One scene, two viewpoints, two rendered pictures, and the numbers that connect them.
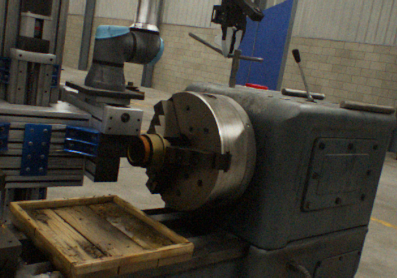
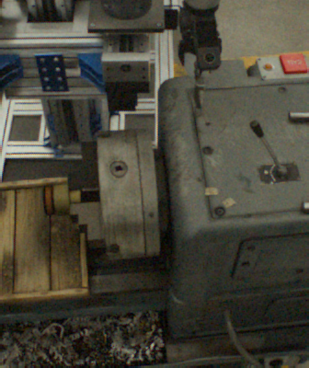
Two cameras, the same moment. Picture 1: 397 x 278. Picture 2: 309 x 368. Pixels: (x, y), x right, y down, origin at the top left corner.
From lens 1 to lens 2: 1.28 m
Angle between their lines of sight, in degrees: 54
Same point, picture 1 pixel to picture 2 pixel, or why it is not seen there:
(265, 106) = (179, 197)
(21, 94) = (39, 6)
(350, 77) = not seen: outside the picture
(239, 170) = (135, 252)
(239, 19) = not seen: hidden behind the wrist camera
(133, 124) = (138, 73)
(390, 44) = not seen: outside the picture
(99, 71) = not seen: outside the picture
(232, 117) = (128, 208)
